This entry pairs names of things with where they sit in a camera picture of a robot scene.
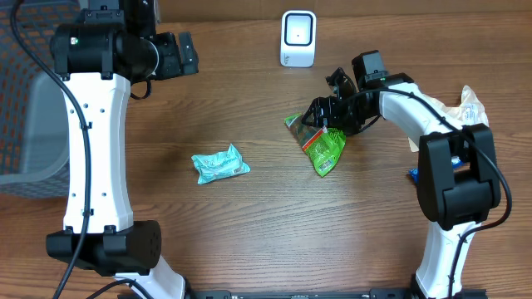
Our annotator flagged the beige wrapper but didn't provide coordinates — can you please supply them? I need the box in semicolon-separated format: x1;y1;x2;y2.
424;85;489;126

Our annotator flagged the blue snack packet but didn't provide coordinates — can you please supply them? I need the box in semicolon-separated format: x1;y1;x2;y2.
408;156;464;184

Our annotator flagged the white barcode scanner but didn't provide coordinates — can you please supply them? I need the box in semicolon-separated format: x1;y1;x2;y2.
280;10;317;68

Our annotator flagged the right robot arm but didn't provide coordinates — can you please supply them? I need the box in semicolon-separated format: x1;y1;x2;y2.
301;51;501;298

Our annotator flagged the teal white snack packet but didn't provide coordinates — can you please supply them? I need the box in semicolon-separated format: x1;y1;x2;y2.
191;145;250;184

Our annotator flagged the grey plastic mesh basket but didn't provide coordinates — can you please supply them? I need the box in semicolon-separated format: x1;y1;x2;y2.
1;1;80;199

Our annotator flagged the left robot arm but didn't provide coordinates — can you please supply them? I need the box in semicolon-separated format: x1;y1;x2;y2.
46;0;198;298

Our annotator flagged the green snack packet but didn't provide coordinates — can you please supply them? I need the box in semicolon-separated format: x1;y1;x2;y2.
284;113;346;177

